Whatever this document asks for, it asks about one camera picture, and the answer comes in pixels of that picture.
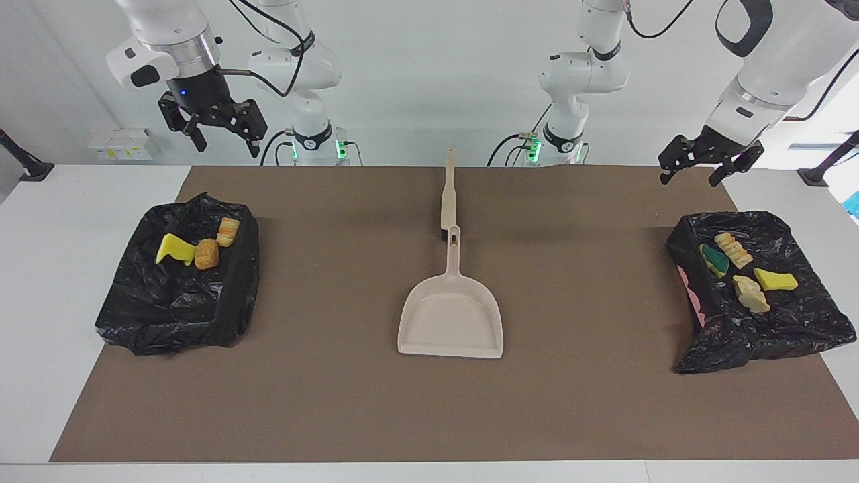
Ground striped orange croissant piece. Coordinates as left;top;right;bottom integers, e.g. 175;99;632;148
713;232;754;270

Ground notched yellow sponge piece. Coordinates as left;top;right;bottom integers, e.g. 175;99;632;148
156;233;198;266

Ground tan bread chunk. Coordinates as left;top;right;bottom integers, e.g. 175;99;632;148
731;274;772;314

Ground beige hand brush black bristles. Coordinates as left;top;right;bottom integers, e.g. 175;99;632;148
439;148;461;243

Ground beige plastic dustpan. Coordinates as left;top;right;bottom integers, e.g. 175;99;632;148
397;225;504;359

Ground pink bin with black bag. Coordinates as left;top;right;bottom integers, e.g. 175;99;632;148
665;210;858;375

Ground bin lined with black bag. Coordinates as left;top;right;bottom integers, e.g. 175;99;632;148
95;192;261;356

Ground brown table mat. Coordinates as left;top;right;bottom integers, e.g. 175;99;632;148
50;166;859;462

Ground black right base cable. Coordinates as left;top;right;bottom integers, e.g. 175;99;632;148
260;129;296;166

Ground black base cable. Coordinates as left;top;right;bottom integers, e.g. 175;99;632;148
260;129;296;166
488;132;538;167

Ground white wall socket box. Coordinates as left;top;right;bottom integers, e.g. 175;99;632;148
89;129;160;160

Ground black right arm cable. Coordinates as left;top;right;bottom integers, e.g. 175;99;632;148
216;0;304;99

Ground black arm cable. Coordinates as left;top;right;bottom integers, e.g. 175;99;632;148
623;0;859;123
216;0;304;99

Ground black camera stand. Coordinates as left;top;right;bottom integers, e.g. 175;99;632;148
797;131;859;187
0;127;54;182

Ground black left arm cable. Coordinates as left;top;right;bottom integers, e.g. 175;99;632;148
623;0;859;123

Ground black left base cable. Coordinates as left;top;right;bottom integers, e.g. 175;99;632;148
488;132;538;167

